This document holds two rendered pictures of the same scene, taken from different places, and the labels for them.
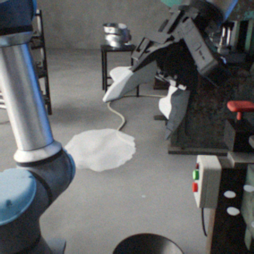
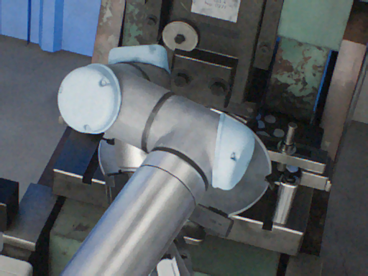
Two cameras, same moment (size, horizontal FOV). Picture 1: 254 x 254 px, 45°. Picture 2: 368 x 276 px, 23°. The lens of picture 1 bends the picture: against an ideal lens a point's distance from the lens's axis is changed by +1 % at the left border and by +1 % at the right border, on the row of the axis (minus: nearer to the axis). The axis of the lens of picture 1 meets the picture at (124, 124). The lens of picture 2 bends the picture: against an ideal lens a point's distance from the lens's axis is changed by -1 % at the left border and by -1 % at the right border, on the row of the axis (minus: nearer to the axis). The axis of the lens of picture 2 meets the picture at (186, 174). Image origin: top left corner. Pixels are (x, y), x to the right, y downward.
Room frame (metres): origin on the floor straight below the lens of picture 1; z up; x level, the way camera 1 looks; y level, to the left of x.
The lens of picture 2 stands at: (0.40, 0.74, 1.80)
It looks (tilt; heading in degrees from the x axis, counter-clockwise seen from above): 42 degrees down; 273
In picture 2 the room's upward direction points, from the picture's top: 10 degrees clockwise
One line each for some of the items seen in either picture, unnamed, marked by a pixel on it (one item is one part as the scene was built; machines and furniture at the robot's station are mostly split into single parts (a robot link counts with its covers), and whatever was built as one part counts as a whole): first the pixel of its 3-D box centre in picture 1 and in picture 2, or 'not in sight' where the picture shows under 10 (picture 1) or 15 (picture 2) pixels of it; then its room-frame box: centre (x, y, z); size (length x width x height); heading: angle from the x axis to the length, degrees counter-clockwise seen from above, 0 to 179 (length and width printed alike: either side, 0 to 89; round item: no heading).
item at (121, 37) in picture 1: (119, 59); not in sight; (3.53, 0.06, 0.40); 0.45 x 0.40 x 0.79; 9
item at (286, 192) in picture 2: not in sight; (284, 198); (0.30, -0.41, 0.75); 0.03 x 0.03 x 0.10; 87
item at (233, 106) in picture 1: (240, 116); not in sight; (0.81, -0.33, 0.72); 0.07 x 0.06 x 0.08; 87
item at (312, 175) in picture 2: not in sight; (291, 148); (0.30, -0.53, 0.76); 0.17 x 0.06 x 0.10; 177
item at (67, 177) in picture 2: not in sight; (193, 159); (0.47, -0.54, 0.68); 0.45 x 0.30 x 0.06; 177
